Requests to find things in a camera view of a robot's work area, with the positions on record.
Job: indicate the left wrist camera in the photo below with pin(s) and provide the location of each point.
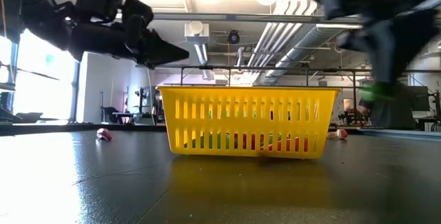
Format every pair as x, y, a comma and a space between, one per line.
98, 0

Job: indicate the black ceiling camera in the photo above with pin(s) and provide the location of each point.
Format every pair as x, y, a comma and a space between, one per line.
233, 37

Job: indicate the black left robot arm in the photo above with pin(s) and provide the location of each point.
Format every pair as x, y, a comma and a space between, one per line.
44, 20

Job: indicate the red toy chili pepper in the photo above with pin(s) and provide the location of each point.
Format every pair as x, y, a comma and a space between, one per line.
104, 134
244, 141

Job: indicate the green toy chili pepper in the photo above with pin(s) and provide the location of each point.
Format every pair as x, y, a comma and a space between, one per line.
210, 140

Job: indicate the yellow plastic basket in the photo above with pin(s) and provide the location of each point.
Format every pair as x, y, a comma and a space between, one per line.
248, 94

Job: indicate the black metal rail frame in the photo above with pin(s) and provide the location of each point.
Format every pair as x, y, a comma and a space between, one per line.
241, 68

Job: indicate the white ceiling pipes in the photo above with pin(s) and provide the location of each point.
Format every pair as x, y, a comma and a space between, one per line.
275, 34

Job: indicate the black background monitor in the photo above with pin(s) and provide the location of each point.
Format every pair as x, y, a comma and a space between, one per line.
422, 98

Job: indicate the bright large window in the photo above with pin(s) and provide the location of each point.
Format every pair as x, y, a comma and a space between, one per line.
44, 86

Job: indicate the grey ceiling beam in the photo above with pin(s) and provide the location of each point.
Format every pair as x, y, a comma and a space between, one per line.
213, 17

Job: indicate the large silver air duct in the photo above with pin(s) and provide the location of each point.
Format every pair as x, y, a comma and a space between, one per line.
303, 51

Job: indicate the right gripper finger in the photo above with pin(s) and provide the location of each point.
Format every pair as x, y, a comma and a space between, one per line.
383, 65
399, 60

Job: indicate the black office chair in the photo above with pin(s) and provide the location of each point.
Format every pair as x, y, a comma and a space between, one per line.
110, 113

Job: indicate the white ceiling unit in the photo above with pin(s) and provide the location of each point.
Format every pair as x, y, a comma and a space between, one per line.
196, 32

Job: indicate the black table mat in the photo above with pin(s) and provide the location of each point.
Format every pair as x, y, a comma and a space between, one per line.
103, 182

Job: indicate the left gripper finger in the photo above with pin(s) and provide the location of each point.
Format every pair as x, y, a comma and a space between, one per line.
163, 53

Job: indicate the red-capped toy mushroom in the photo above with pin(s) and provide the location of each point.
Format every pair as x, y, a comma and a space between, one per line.
338, 134

